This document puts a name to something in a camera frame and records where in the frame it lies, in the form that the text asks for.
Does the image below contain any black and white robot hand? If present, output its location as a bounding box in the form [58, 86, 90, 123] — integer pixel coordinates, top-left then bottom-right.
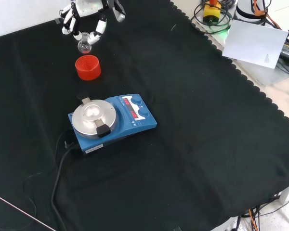
[59, 0, 109, 45]

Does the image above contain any clear glass round-bottom flask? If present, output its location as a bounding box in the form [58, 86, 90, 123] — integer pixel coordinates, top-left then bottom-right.
[77, 32, 92, 54]

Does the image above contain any blue heater with steel plate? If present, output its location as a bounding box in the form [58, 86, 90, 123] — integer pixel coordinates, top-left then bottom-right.
[67, 93, 158, 157]

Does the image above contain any yellow stop button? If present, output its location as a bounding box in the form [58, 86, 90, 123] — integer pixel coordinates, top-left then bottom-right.
[203, 0, 222, 26]

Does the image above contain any black bench cloth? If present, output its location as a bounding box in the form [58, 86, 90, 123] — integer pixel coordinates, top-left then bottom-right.
[0, 0, 289, 231]

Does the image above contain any pale board sheet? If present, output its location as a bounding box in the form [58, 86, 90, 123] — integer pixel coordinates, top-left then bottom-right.
[222, 19, 289, 70]

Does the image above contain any thin metal rod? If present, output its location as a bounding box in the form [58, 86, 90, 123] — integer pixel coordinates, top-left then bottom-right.
[0, 197, 56, 231]

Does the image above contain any white table leg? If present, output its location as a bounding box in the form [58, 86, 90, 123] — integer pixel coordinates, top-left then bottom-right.
[278, 183, 289, 205]

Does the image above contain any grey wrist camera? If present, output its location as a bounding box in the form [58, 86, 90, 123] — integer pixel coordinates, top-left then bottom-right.
[107, 0, 126, 23]

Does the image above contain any orange plastic flask ring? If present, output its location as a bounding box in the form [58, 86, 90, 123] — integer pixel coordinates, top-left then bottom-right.
[75, 54, 102, 81]

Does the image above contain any black coiled cable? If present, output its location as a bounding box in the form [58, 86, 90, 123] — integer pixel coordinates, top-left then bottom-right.
[194, 0, 233, 34]

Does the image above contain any thick black power cable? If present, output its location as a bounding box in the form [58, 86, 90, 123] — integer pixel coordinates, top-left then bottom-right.
[50, 141, 77, 231]

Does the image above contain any orange cable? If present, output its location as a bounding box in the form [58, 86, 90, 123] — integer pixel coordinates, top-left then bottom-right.
[252, 0, 283, 30]

